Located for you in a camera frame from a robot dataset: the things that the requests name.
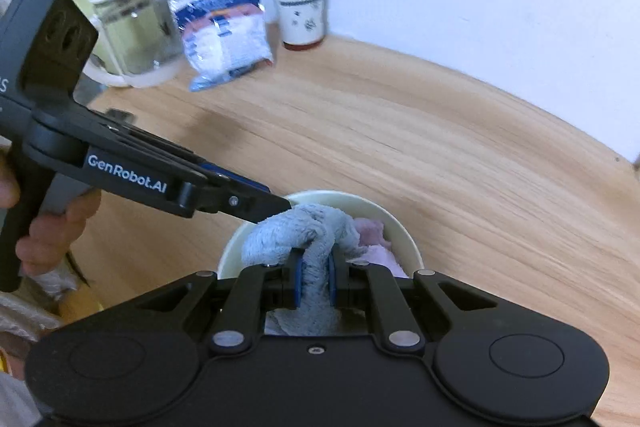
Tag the cream white bowl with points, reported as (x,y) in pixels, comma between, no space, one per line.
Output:
(386,214)

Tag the glass jar with white lid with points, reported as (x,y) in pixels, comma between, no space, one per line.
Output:
(135,32)

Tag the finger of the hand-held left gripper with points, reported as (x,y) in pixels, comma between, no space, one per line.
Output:
(240,204)
(165,152)

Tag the blue and white plastic packet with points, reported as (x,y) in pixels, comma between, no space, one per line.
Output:
(225,32)

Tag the blue fluffy cloth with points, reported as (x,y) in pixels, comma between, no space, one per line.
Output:
(295,227)

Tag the person's left hand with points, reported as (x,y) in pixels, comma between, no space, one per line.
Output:
(55,239)

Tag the pink cloth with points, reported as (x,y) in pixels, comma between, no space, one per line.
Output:
(372,234)

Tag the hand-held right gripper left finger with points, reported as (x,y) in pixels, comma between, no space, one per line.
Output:
(298,279)

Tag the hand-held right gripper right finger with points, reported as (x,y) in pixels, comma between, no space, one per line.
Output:
(331,279)

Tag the clear plastic wrap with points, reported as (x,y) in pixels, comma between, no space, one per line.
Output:
(30,307)

